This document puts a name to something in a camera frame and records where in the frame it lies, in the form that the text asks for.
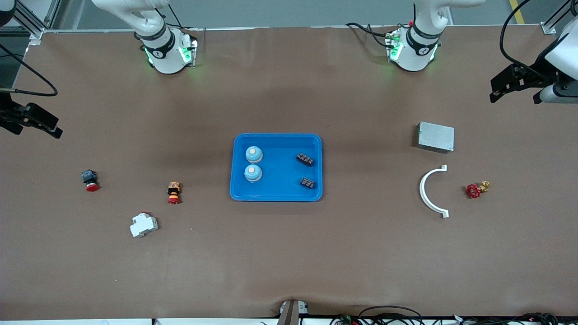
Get red pushbutton dark body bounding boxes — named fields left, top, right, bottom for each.
left=81, top=169, right=101, bottom=192

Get grey metal box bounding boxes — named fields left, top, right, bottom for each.
left=416, top=121, right=455, bottom=154

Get red handwheel brass valve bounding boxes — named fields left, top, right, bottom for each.
left=466, top=181, right=491, bottom=200

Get white circuit breaker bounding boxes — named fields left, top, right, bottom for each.
left=130, top=211, right=159, bottom=238

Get blue plastic tray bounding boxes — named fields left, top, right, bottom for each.
left=229, top=133, right=323, bottom=202

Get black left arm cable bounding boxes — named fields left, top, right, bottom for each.
left=499, top=0, right=542, bottom=75

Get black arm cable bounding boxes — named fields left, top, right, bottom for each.
left=499, top=0, right=542, bottom=75
left=0, top=43, right=58, bottom=98

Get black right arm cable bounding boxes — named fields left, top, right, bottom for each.
left=0, top=43, right=58, bottom=98

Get aluminium frame profile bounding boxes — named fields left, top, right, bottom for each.
left=13, top=0, right=61, bottom=46
left=540, top=0, right=578, bottom=34

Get white curved plastic bracket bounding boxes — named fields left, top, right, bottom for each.
left=419, top=164, right=450, bottom=219

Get black left base cables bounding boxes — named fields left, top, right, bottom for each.
left=345, top=22, right=393, bottom=48

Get black base cables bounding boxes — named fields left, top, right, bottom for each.
left=156, top=0, right=199, bottom=32
left=345, top=22, right=393, bottom=48

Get black right base cables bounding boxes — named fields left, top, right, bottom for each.
left=156, top=0, right=199, bottom=32

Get black cable bundle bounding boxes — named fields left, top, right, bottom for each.
left=452, top=312, right=578, bottom=325

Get black looped cable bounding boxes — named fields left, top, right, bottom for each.
left=330, top=306, right=425, bottom=325

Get metal table edge bracket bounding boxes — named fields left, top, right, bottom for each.
left=277, top=299, right=309, bottom=325

